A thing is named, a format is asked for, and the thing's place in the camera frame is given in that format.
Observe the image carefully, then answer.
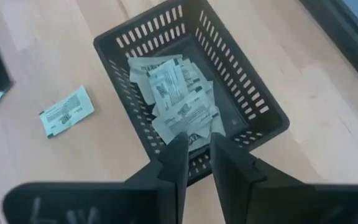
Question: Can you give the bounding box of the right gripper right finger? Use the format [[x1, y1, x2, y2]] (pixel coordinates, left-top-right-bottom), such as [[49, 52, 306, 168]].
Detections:
[[210, 133, 316, 224]]

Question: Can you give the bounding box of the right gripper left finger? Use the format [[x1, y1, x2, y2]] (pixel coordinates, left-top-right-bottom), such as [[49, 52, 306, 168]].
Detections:
[[124, 132, 190, 224]]

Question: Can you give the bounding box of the black slotted plastic basket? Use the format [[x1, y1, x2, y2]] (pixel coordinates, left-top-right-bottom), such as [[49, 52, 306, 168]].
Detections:
[[93, 0, 291, 187]]

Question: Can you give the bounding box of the black aluminium frame rail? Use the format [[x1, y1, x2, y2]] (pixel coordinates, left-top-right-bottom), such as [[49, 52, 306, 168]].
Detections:
[[298, 0, 358, 96]]

